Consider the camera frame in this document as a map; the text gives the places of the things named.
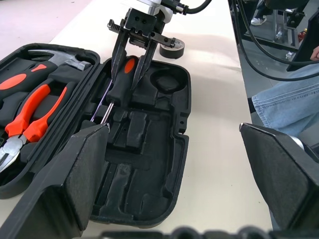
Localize metal frame stand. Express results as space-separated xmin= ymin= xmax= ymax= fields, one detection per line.
xmin=273 ymin=6 xmax=307 ymax=48

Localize screwdriver black orange handle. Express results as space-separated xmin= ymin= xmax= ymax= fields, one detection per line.
xmin=100 ymin=56 xmax=138 ymax=125

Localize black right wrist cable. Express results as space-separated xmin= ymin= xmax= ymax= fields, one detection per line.
xmin=161 ymin=0 xmax=213 ymax=16

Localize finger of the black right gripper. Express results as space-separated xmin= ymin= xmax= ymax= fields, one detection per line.
xmin=111 ymin=29 xmax=129 ymax=83
xmin=131 ymin=41 xmax=159 ymax=92

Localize bystander with white shoe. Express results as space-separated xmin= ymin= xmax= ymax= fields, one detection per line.
xmin=250 ymin=0 xmax=275 ymax=26

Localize black plastic tool case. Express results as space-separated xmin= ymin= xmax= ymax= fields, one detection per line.
xmin=0 ymin=42 xmax=192 ymax=223

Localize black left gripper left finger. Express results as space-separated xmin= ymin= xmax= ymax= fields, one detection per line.
xmin=0 ymin=123 xmax=111 ymax=239

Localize thick black cable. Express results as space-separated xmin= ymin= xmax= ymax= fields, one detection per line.
xmin=243 ymin=0 xmax=319 ymax=66
xmin=234 ymin=0 xmax=319 ymax=82

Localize pliers with orange handles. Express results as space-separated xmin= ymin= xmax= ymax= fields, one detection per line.
xmin=0 ymin=84 xmax=68 ymax=174

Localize claw hammer black orange handle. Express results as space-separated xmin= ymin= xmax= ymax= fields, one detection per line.
xmin=0 ymin=49 xmax=92 ymax=105

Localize person in blue jeans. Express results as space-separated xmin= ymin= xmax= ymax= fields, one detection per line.
xmin=247 ymin=63 xmax=319 ymax=138

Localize thin metal screwdriver shaft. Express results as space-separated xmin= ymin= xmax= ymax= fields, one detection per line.
xmin=90 ymin=76 xmax=112 ymax=122

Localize black flat panel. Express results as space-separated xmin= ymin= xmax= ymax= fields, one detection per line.
xmin=286 ymin=9 xmax=319 ymax=73

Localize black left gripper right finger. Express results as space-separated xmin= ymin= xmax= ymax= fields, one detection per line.
xmin=239 ymin=121 xmax=319 ymax=231

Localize black tape roll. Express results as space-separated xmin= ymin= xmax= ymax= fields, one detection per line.
xmin=159 ymin=37 xmax=185 ymax=60

